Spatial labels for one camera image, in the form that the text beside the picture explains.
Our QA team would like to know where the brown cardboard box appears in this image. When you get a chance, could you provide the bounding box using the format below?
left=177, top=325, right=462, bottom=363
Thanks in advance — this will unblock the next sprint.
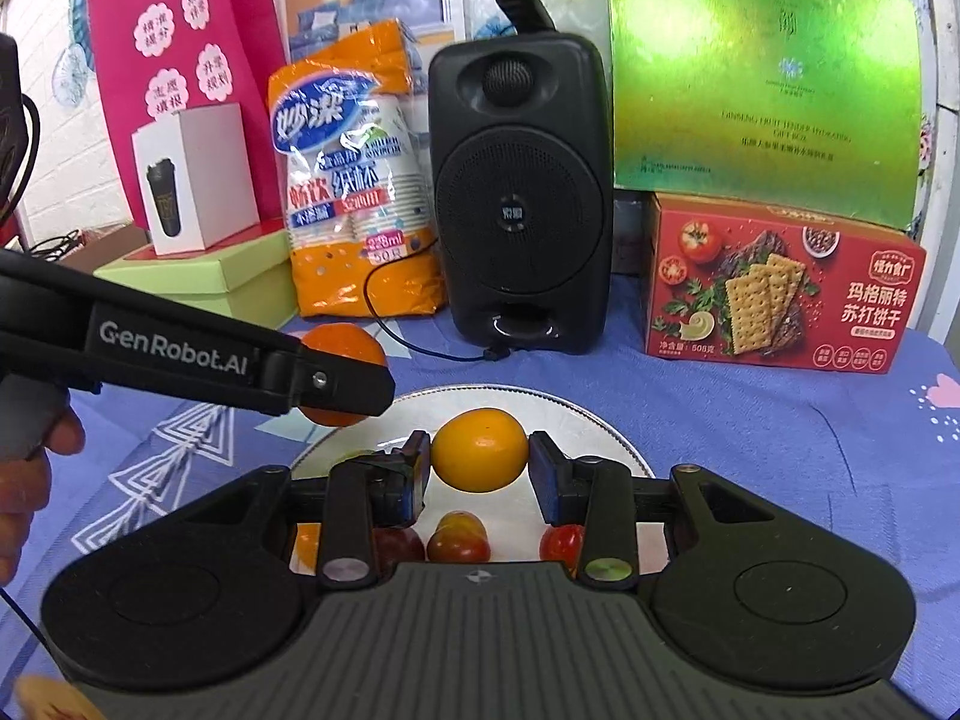
left=56, top=223, right=151, bottom=271

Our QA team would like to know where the red and green tomato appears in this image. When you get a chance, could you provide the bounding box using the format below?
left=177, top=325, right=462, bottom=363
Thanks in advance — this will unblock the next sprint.
left=426, top=511, right=492, bottom=565

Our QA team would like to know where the small yellow orange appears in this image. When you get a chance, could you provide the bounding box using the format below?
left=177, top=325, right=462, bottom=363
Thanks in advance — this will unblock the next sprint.
left=430, top=407, right=530, bottom=494

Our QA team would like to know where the white plate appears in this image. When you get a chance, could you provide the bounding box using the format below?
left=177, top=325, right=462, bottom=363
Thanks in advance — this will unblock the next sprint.
left=289, top=385, right=657, bottom=563

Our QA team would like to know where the black speaker cable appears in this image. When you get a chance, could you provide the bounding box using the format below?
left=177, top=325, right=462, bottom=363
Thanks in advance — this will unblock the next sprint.
left=362, top=236, right=518, bottom=362

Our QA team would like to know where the light green lidded box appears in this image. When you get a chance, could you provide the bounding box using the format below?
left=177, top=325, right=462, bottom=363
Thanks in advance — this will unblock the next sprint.
left=94, top=229, right=301, bottom=331

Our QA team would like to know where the shiny green gift box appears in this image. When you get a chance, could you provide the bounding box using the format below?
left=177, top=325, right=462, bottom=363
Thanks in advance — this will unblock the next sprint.
left=604, top=0, right=923, bottom=232

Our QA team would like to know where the blue paper fan decoration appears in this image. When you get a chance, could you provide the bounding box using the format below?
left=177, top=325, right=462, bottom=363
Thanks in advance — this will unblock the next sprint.
left=52, top=41, right=95, bottom=106

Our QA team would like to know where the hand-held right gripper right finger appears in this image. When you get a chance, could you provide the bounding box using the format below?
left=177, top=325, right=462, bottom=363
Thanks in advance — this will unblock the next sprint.
left=527, top=431, right=781, bottom=590

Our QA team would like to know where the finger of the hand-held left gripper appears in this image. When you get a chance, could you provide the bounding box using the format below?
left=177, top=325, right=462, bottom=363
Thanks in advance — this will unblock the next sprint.
left=253, top=343, right=396, bottom=421

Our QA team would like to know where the red cracker box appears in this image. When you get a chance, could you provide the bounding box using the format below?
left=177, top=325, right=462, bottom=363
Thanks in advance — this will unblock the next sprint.
left=643, top=191, right=927, bottom=376

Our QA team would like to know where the pink paper bag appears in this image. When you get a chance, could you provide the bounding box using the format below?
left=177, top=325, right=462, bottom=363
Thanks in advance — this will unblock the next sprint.
left=86, top=0, right=290, bottom=230

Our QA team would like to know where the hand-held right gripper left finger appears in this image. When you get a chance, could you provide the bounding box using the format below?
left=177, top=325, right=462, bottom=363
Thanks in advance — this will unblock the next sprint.
left=180, top=431, right=434, bottom=592

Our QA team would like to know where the person's left hand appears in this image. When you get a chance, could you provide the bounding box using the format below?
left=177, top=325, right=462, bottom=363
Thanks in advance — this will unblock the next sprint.
left=0, top=403, right=87, bottom=586

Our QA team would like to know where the black speaker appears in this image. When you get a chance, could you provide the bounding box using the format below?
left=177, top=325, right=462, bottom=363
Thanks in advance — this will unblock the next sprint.
left=427, top=0, right=616, bottom=356

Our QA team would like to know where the blue printed tablecloth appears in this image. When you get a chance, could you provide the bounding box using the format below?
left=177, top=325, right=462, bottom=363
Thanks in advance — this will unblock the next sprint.
left=0, top=315, right=960, bottom=713

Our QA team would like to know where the white cup box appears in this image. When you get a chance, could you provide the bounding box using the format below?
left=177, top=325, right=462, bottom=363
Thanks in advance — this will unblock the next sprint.
left=131, top=101, right=262, bottom=256

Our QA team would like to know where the mandarin orange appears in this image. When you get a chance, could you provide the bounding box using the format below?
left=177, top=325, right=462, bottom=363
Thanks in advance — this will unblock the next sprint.
left=300, top=322, right=391, bottom=428

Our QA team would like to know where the pack of paper cups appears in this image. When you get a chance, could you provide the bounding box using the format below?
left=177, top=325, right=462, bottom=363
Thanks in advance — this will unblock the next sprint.
left=268, top=19, right=451, bottom=318

